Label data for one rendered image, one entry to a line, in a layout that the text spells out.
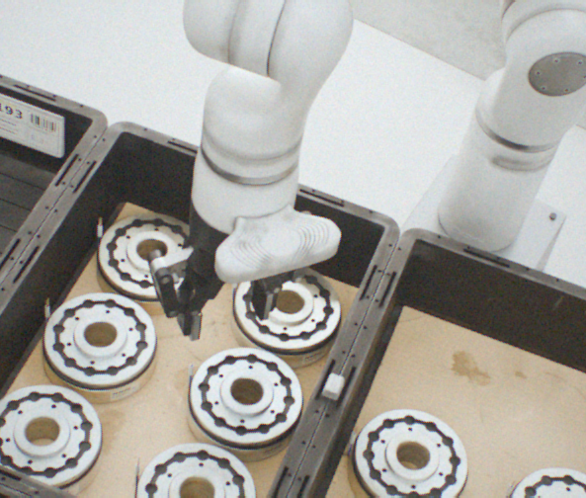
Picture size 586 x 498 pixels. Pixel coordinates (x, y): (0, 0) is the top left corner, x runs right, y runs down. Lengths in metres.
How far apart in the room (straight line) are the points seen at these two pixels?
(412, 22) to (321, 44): 2.09
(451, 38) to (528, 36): 1.68
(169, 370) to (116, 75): 0.54
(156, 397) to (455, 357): 0.29
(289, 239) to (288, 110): 0.11
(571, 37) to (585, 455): 0.38
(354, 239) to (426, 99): 0.47
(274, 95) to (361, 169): 0.75
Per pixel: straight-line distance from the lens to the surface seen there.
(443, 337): 1.33
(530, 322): 1.31
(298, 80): 0.84
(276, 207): 0.94
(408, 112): 1.71
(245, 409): 1.20
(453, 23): 2.94
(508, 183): 1.37
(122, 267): 1.29
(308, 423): 1.13
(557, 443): 1.29
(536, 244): 1.49
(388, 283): 1.24
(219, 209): 0.94
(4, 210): 1.38
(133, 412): 1.24
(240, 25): 0.83
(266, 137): 0.89
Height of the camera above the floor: 1.88
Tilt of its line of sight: 51 degrees down
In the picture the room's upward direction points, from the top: 11 degrees clockwise
